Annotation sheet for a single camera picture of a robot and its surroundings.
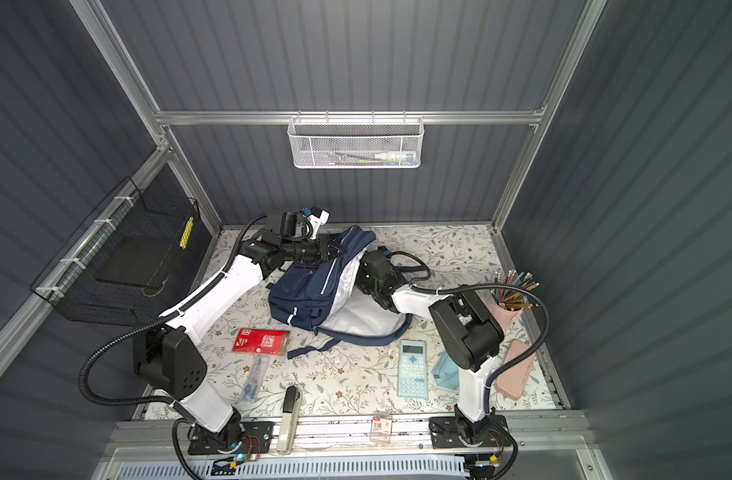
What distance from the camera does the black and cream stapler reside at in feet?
2.37

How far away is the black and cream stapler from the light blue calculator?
286 millimetres

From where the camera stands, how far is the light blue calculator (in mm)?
806
